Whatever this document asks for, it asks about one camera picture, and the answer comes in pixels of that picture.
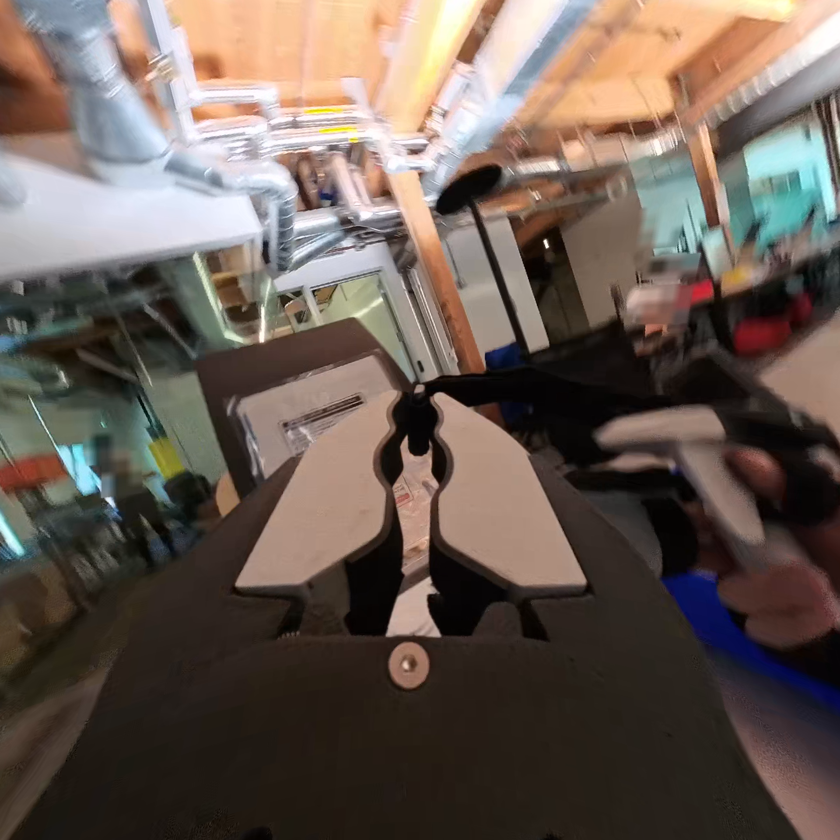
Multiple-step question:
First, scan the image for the black floor lamp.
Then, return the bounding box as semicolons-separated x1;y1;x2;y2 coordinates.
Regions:
435;164;534;361

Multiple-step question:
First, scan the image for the black mesh office chair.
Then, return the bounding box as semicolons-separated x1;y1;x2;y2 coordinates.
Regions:
528;328;660;398

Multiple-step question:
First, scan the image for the blue plastic bin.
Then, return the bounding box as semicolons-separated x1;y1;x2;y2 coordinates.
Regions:
661;570;840;715

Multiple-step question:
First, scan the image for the long silver spiral duct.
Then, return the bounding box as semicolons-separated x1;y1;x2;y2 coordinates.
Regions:
420;0;595;198

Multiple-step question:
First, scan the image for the blue jacket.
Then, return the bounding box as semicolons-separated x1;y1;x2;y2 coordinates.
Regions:
484;343;529;431

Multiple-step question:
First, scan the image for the instruction sheet sign stand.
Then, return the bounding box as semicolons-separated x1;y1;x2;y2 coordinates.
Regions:
196;318;421;501

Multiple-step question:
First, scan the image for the person's right hand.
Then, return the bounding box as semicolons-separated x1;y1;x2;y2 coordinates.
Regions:
717;449;840;651

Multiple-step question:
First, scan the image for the silver elbow duct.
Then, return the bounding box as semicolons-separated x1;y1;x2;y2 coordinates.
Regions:
16;0;303;271

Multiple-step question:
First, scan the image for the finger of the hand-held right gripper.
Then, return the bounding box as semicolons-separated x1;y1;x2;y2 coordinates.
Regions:
592;406;729;455

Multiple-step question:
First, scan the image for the black strap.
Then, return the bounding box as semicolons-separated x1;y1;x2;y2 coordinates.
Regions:
407;366;683;458

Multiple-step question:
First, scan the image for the red plastic bin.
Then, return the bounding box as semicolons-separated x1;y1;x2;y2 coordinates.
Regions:
730;295;816;357

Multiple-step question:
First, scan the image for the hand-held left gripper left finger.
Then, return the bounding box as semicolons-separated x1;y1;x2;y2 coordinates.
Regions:
235;390;403;598

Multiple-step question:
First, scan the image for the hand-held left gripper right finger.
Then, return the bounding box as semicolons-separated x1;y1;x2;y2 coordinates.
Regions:
430;392;588;598

